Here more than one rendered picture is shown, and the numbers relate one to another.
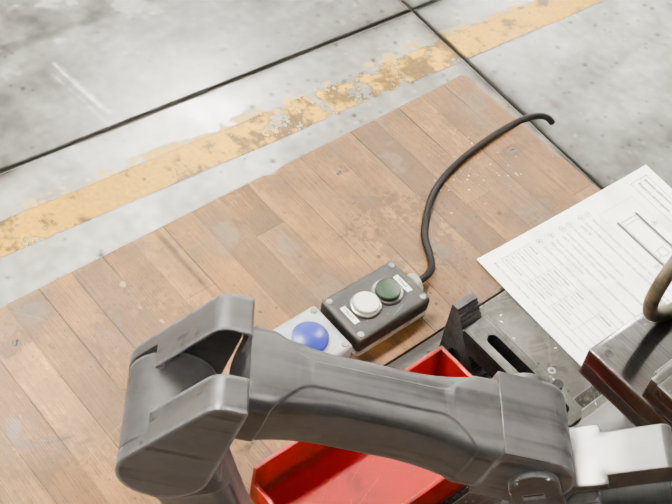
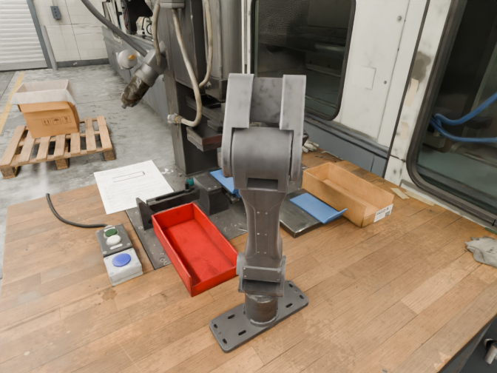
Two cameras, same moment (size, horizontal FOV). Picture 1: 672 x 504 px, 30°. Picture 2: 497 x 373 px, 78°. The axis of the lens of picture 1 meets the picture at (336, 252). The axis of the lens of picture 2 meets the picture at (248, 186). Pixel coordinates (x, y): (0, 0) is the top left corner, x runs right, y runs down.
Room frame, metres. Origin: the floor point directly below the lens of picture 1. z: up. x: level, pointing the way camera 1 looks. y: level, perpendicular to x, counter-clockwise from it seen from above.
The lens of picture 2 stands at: (0.38, 0.42, 1.43)
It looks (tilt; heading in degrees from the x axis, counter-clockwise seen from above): 31 degrees down; 285
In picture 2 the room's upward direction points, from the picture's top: straight up
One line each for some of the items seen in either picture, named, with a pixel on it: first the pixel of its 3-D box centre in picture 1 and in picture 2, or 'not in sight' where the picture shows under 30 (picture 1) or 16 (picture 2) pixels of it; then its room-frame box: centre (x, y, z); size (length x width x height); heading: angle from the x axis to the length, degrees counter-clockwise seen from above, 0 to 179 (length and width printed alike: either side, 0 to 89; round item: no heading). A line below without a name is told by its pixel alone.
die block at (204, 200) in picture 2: not in sight; (231, 188); (0.65, -0.35, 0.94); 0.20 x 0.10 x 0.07; 48
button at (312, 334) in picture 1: (309, 340); (122, 261); (0.79, 0.01, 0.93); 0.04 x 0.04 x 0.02
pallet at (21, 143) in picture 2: not in sight; (62, 141); (3.32, -2.19, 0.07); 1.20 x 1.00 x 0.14; 131
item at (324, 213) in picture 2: not in sight; (316, 204); (0.39, -0.33, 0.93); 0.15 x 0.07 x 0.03; 141
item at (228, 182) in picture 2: not in sight; (231, 176); (0.63, -0.31, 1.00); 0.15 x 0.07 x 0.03; 138
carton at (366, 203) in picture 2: not in sight; (344, 192); (0.31, -0.43, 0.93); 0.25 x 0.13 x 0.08; 138
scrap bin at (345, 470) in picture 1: (386, 460); (192, 243); (0.66, -0.09, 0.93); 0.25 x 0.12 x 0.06; 138
